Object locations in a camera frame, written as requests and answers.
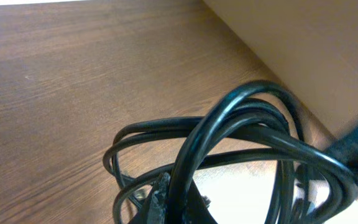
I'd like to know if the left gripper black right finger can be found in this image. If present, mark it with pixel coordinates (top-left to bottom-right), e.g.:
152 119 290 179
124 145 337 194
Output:
183 181 217 224

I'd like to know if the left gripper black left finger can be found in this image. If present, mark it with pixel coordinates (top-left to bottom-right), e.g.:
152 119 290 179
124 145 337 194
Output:
129 172 171 224

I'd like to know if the black cable bundle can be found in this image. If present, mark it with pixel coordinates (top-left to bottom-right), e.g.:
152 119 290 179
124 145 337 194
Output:
102 80 358 224

